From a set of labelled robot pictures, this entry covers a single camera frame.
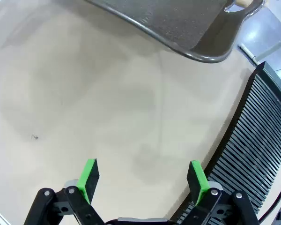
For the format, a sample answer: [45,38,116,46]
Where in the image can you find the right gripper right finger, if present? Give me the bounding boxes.
[175,160,259,225]

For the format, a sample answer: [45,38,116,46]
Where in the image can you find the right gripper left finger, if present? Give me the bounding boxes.
[23,158,106,225]

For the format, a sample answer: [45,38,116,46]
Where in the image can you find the dark brown serving tray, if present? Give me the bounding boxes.
[85,0,265,64]

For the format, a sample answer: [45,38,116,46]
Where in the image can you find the person's left hand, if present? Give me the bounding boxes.
[234,0,251,8]

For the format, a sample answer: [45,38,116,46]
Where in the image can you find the black slotted PCB rack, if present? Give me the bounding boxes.
[170,61,281,225]

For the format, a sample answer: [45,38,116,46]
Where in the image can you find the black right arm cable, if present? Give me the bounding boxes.
[259,178,281,223]

